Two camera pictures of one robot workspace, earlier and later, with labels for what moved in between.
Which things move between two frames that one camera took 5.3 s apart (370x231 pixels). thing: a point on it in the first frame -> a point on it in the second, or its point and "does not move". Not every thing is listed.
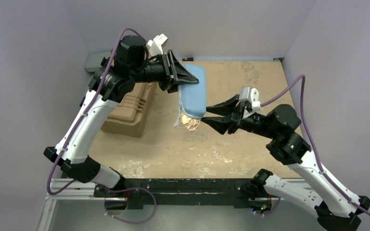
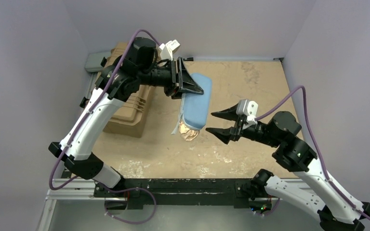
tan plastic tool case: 128,114 does not move
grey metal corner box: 94,60 does not move
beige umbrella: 191,123 -> 188,134
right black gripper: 238,116 -> 238,127
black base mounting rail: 191,192 does not move
